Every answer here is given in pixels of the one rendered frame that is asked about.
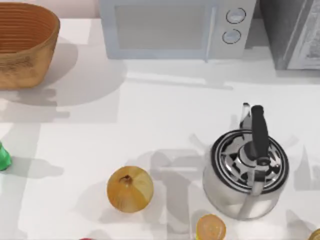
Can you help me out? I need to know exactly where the pale microwave oven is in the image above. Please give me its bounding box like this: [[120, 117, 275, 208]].
[[97, 0, 262, 63]]

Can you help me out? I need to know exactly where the brown woven basket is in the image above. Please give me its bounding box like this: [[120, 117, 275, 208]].
[[0, 2, 61, 90]]

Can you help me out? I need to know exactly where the yellow round object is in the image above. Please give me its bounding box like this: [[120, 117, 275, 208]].
[[307, 228, 320, 240]]

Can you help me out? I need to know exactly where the microwave door handle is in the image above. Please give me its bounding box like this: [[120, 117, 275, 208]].
[[204, 6, 217, 63]]

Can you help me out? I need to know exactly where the round microwave knob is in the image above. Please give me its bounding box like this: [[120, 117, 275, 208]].
[[221, 28, 242, 45], [225, 7, 247, 23]]

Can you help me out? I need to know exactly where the grey cabinet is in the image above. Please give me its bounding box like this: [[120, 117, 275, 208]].
[[258, 0, 320, 71]]

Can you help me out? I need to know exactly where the silver kettle with black handle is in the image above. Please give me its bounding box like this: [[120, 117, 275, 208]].
[[202, 102, 290, 221]]

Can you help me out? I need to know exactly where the microwave door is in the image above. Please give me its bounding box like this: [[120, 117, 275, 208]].
[[99, 0, 217, 60]]

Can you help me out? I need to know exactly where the green bottle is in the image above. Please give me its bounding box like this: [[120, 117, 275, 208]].
[[0, 141, 13, 172]]

